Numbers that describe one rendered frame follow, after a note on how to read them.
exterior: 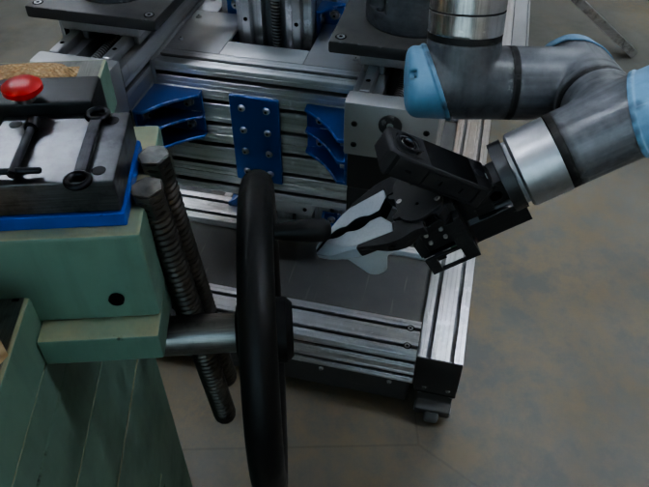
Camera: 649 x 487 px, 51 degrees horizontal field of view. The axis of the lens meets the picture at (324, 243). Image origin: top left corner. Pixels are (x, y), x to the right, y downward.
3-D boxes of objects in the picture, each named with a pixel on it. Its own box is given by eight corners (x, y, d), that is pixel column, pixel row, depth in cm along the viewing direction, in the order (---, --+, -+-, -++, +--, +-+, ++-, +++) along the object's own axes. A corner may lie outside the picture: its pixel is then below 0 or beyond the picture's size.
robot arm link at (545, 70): (505, 28, 73) (529, 66, 64) (610, 28, 73) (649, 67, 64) (494, 97, 77) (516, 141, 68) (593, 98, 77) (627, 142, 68)
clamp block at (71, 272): (160, 320, 54) (139, 238, 48) (-13, 329, 53) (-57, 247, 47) (177, 200, 65) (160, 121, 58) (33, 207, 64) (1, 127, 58)
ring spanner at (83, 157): (90, 191, 45) (89, 186, 45) (60, 193, 45) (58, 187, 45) (113, 109, 52) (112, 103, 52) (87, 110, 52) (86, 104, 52)
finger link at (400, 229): (364, 267, 66) (446, 230, 64) (356, 258, 65) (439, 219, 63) (358, 234, 70) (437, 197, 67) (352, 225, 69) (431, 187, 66)
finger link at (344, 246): (342, 300, 71) (421, 265, 69) (313, 267, 68) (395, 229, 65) (339, 278, 74) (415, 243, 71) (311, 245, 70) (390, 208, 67)
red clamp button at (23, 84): (40, 103, 50) (35, 91, 50) (-2, 104, 50) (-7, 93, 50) (48, 82, 53) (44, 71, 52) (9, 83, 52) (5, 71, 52)
